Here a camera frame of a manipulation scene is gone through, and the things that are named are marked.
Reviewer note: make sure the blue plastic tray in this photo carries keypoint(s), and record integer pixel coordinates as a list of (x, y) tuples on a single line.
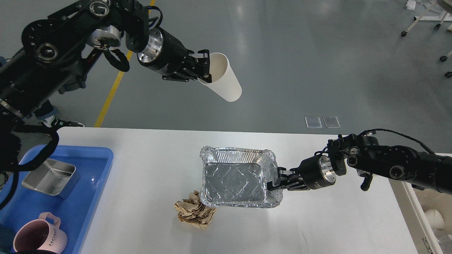
[(76, 210)]

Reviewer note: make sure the white cup inside bin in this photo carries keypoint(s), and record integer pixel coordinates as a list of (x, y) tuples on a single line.
[(434, 219)]

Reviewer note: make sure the floor socket cover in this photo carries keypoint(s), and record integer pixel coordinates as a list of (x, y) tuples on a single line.
[(331, 122), (313, 122)]

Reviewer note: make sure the white paper cup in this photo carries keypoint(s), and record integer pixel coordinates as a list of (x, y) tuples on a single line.
[(224, 81)]

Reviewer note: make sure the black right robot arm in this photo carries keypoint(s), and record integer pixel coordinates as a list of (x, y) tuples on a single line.
[(423, 170)]

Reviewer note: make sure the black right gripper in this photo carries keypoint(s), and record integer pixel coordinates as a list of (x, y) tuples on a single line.
[(316, 172)]

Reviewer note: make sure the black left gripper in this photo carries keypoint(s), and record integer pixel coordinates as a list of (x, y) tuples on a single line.
[(167, 56)]

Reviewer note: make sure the white plastic bin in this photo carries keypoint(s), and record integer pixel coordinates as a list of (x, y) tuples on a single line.
[(414, 205)]

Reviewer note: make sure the right floor socket cover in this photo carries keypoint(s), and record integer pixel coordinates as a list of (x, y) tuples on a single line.
[(331, 122)]

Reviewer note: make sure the aluminium foil tray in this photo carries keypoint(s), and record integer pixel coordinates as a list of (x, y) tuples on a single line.
[(238, 177)]

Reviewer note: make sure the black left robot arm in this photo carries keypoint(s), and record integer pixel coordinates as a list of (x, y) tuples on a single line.
[(57, 54)]

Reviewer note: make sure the stainless steel rectangular tray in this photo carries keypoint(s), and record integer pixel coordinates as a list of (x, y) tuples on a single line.
[(54, 178)]

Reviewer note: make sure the brown paper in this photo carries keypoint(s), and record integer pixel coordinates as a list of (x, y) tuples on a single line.
[(192, 211)]

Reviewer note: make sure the person in black sweater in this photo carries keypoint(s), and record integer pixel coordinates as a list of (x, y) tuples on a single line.
[(47, 115)]

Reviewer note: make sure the left floor socket cover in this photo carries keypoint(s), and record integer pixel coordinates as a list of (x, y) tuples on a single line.
[(313, 122)]

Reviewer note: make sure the pink ribbed mug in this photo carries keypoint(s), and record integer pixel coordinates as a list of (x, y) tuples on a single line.
[(43, 233)]

